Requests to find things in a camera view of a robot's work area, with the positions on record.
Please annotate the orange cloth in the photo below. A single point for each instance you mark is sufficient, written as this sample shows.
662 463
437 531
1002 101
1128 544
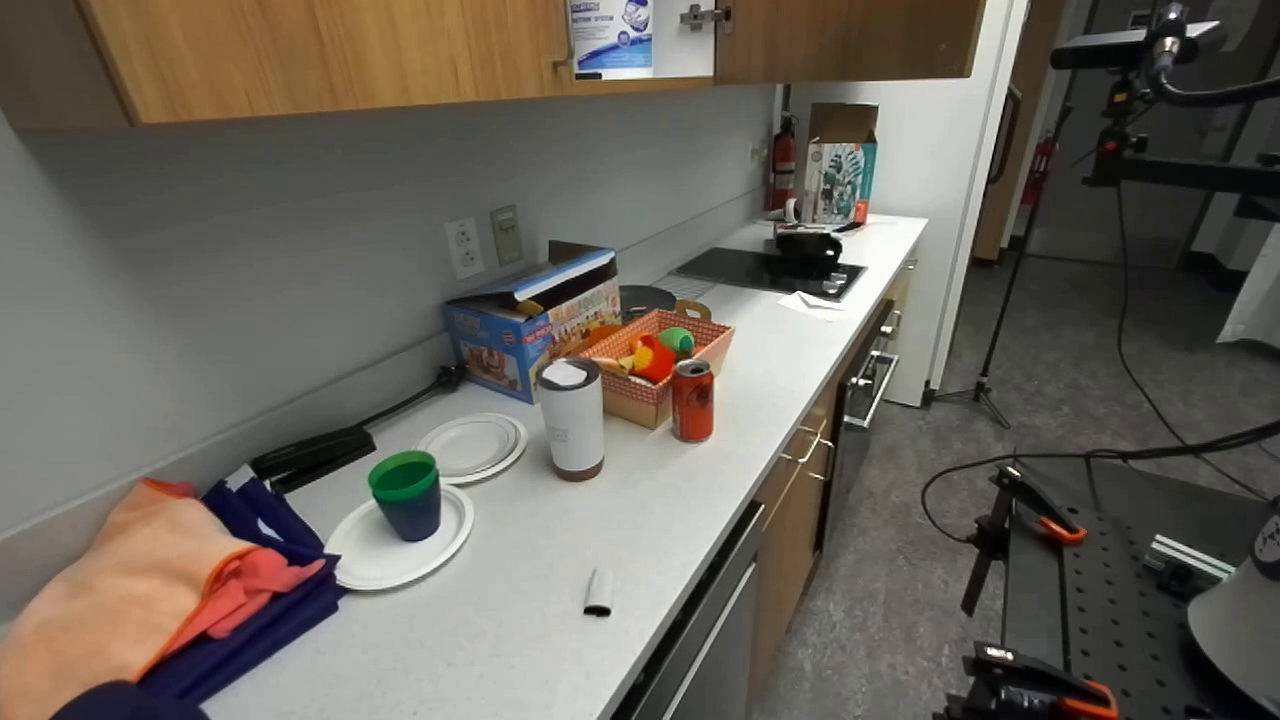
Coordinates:
106 601

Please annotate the wide wooden cabinet door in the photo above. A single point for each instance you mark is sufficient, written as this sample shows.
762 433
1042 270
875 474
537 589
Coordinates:
266 55

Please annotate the orange wooden bin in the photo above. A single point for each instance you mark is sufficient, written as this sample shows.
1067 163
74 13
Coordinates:
640 394

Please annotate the blue toy food box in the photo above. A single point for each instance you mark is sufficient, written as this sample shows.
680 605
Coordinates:
515 341

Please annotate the salmon red cloth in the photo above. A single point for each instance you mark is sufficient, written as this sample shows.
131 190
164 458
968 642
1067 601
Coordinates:
255 581

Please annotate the beige wall switch plate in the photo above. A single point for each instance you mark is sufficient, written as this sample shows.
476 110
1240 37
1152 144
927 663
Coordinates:
505 238

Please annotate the black camera tripod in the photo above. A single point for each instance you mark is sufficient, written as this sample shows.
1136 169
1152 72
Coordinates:
1118 112

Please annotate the white wall power outlet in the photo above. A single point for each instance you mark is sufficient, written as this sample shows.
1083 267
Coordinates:
466 251

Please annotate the large white plate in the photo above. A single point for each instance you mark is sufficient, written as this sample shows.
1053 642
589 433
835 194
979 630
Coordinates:
386 562

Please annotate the brown cardboard box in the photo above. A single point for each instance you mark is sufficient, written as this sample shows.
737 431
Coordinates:
840 123

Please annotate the white cylindrical tumbler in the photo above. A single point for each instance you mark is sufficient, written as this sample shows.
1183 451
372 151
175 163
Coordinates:
568 421

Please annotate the small black white marker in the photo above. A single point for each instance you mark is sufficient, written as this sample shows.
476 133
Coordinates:
597 594

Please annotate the black cooking pot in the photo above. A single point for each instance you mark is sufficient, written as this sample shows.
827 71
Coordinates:
804 251

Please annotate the red drink can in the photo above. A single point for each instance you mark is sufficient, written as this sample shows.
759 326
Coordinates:
695 406

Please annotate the black built-in oven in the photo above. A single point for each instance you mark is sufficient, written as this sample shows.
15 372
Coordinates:
862 412

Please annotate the brown wooden room door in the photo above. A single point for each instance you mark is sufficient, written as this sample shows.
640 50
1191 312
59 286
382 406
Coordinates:
1024 144

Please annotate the dark navy fabric item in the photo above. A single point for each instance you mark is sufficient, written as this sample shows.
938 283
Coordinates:
125 700

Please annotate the black power adapter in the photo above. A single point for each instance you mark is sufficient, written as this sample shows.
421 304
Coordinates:
312 458

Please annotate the navy blue cloth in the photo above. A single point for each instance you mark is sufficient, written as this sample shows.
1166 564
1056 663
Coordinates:
262 647

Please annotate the orange toy food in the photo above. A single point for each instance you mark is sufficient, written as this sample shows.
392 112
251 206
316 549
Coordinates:
632 358

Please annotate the dark horizontal beam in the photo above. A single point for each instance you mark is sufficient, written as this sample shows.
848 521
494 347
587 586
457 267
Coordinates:
1184 174

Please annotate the black stereo camera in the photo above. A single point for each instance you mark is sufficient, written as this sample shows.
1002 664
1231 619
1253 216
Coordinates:
1104 50

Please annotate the silver cabinet hinge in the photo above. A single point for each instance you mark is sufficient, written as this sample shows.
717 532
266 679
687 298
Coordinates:
697 19

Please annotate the black perforated robot table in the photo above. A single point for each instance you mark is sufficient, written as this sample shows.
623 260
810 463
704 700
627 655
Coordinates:
1122 613

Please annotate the black glass cooktop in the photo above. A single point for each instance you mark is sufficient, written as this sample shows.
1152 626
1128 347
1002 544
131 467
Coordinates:
734 270

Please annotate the silver metal bracket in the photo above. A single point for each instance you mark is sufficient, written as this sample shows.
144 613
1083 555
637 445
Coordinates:
1184 555

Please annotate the grey round robot base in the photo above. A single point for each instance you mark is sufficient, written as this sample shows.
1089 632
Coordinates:
1240 626

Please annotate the wooden lower cabinet door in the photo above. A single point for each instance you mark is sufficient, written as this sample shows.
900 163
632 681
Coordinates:
795 532

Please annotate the small white plate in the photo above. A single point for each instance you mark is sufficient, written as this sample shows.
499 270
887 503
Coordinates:
476 445

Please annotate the white fabric cover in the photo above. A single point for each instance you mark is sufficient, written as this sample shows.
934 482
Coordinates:
1262 312

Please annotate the green and blue cup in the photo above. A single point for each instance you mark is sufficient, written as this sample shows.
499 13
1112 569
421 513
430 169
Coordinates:
407 503

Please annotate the red toy food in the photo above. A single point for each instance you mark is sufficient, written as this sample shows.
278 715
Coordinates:
656 366

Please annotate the black round bowl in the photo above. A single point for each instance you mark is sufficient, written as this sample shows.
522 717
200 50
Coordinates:
646 301

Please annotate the red fire extinguisher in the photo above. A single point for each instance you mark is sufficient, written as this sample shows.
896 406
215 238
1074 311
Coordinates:
787 163

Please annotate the green toy ball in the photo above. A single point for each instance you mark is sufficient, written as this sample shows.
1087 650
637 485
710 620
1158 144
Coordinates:
677 341

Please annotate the colourful printed carton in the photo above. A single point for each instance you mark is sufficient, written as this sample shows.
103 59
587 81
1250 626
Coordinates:
840 181

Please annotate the blue white wipes package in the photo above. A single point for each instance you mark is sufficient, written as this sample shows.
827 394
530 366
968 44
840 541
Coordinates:
609 37

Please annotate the narrow wooden cabinet door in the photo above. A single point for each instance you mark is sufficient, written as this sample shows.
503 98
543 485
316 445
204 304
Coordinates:
853 37

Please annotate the white blue container in cabinet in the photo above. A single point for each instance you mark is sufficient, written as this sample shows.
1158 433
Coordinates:
640 84

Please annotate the steel dishwasher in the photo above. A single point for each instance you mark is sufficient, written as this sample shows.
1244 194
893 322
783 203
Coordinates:
704 642

